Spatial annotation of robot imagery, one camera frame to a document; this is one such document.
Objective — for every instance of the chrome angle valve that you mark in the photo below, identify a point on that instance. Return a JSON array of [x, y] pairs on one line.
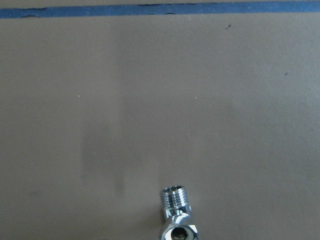
[[178, 220]]

